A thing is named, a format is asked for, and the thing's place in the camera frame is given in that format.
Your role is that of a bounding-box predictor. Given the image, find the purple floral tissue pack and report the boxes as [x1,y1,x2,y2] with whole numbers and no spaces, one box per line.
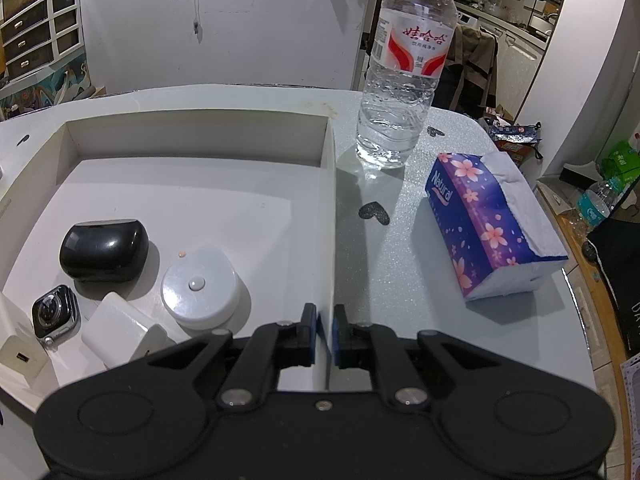
[425,152,567,301]

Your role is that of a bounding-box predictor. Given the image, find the black smartwatch body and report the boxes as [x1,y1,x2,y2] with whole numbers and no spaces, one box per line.
[32,284,80,347]

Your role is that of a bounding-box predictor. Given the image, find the white round tape measure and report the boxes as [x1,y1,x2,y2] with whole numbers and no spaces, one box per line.
[160,245,241,330]

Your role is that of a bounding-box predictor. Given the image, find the black glossy earbuds case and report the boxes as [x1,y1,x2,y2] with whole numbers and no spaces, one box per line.
[58,219,150,283]

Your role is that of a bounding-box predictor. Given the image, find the clear plastic water bottle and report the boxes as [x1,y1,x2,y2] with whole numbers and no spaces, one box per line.
[356,0,458,169]

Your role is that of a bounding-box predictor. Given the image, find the large white charger block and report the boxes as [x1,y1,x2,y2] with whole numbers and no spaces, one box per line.
[80,292,167,368]

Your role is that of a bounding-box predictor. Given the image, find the small green water bottle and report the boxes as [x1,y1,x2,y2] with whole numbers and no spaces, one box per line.
[576,177,625,229]

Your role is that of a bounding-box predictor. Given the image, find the white drawer cabinet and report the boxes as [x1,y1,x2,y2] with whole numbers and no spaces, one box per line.
[1,0,84,81]

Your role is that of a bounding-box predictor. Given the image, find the small white charger plug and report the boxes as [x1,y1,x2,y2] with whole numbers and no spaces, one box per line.
[0,291,50,390]

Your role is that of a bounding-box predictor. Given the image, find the white shallow cardboard tray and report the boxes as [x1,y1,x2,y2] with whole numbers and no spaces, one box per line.
[0,108,338,413]

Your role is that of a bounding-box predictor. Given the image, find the chair with brown jacket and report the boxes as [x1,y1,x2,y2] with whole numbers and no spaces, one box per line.
[433,25,498,119]

